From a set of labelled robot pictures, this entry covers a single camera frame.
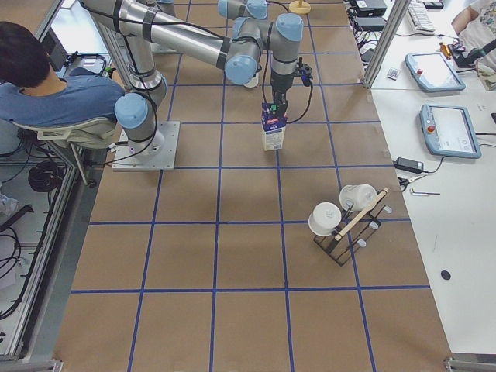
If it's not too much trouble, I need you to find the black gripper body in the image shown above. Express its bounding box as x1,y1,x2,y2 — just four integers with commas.
270,57,313,102

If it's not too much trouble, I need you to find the blue white milk carton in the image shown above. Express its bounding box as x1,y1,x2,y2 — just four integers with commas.
261,102,288,151

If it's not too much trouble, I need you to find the white ribbed mug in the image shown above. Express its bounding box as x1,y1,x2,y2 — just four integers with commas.
243,73,259,88

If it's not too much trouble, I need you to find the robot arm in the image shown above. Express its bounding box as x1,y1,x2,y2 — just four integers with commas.
81,1,312,151
148,0,267,20

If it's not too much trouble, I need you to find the wooden mug tree stand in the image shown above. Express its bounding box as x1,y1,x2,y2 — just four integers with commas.
288,0,312,16

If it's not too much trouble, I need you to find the white mug on rack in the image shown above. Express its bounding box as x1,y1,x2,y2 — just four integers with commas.
308,201,342,237
339,184,377,212

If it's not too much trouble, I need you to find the black power adapter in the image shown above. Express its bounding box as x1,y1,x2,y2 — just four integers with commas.
393,157,424,174

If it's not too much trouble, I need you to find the teach pendant far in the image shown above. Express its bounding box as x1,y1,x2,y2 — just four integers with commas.
405,53,466,92

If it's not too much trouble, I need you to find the teach pendant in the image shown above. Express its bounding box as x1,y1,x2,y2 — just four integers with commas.
419,104,481,159
405,53,466,92

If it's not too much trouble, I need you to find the teach pendant near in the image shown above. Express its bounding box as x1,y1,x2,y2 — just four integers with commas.
419,104,481,159

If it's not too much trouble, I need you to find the office chair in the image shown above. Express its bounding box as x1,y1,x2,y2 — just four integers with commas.
13,117,116,188

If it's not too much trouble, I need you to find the person in blue shirt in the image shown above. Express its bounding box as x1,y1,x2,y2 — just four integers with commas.
1,21,125,127

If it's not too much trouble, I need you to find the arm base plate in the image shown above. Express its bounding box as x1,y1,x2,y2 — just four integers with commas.
112,121,181,171

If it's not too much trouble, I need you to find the aluminium frame post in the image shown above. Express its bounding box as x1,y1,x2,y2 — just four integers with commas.
363,0,410,88

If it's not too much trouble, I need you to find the black wire mug rack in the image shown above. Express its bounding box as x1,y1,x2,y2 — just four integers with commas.
312,188,392,267

